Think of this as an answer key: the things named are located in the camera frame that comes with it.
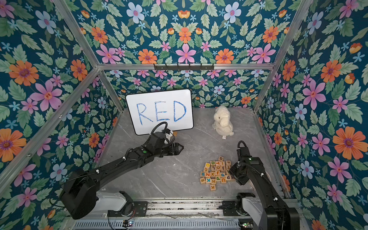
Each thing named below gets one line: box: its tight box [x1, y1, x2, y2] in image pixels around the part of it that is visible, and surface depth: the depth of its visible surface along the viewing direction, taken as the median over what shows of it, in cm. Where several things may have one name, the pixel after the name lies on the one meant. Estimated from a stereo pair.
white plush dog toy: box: [211, 105, 235, 140], surface depth 93 cm
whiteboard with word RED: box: [125, 88, 195, 136], surface depth 95 cm
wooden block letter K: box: [209, 184, 217, 191], surface depth 80 cm
